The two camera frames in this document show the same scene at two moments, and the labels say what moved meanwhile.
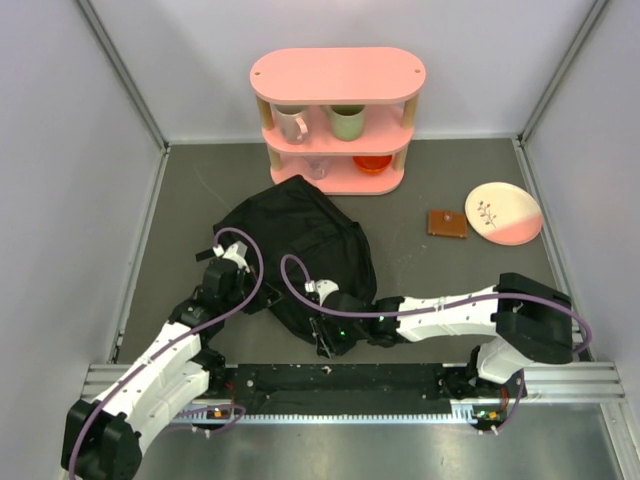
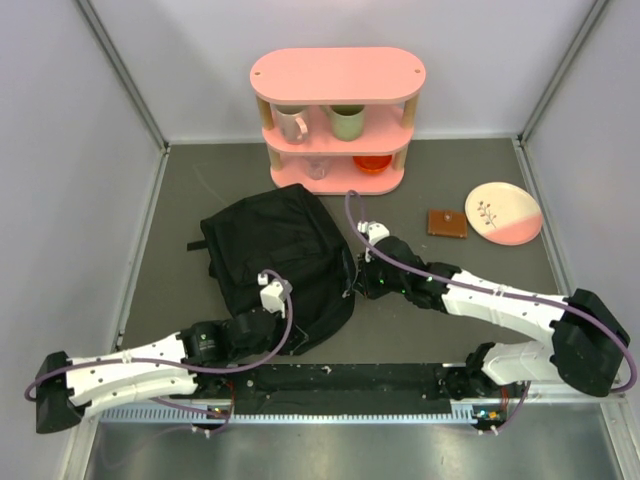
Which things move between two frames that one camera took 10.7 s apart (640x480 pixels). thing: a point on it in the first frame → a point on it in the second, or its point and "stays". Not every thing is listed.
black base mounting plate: x=337 y=389 stays
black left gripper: x=267 y=296 → x=283 y=325
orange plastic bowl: x=372 y=164 stays
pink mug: x=293 y=128 stays
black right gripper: x=328 y=344 → x=365 y=281
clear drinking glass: x=318 y=166 stays
